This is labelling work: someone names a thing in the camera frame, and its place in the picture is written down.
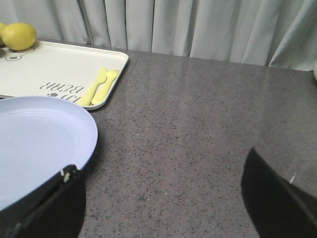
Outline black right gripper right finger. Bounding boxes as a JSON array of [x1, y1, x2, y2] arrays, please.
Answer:
[[241, 148, 317, 238]]

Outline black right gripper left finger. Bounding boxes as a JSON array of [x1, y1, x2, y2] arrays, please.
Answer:
[[0, 165, 86, 238]]

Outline light blue plate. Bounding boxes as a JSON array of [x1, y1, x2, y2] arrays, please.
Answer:
[[0, 96, 98, 209]]

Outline cream bear tray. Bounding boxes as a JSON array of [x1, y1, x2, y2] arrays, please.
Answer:
[[0, 41, 129, 103]]

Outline yellow plastic knife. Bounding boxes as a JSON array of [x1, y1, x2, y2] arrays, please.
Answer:
[[77, 67, 107, 106]]

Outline white object at edge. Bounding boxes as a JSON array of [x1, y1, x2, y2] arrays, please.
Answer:
[[313, 68, 317, 80]]

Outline grey curtain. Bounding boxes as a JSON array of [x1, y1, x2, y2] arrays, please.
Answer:
[[0, 0, 317, 71]]

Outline yellow lemon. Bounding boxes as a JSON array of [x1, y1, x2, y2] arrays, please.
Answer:
[[0, 22, 7, 46], [2, 23, 37, 51]]

